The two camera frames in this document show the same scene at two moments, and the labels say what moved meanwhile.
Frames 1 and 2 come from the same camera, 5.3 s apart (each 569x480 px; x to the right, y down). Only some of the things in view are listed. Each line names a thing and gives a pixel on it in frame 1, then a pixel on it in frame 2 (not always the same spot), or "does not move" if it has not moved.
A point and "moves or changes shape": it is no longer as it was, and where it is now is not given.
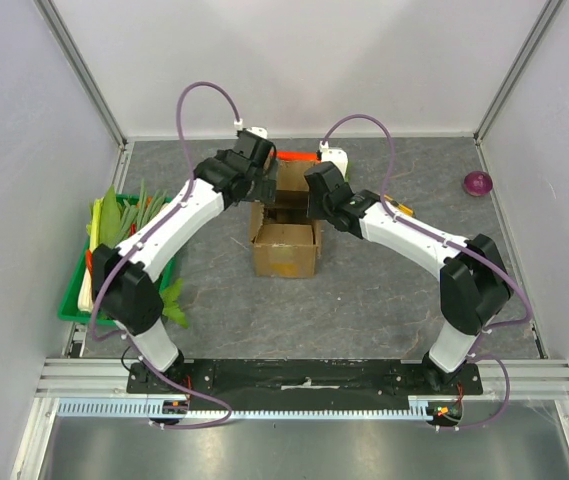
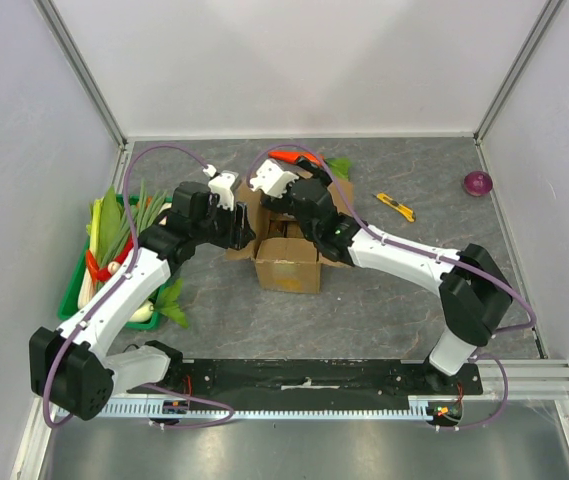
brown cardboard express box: (285, 241) moves or changes shape
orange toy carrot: (295, 155) does not move
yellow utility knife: (401, 207) does not move
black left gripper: (264, 190) -> (239, 236)
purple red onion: (478, 183) does not move
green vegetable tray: (69, 310) does not move
